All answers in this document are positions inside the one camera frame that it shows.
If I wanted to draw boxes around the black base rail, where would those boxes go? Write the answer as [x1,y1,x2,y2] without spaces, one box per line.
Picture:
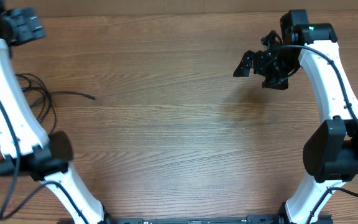
[113,213,334,224]

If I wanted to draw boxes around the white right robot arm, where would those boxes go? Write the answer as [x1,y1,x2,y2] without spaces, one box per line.
[233,9,358,223]

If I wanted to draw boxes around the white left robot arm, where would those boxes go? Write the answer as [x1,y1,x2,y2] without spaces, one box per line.
[0,1,113,223]

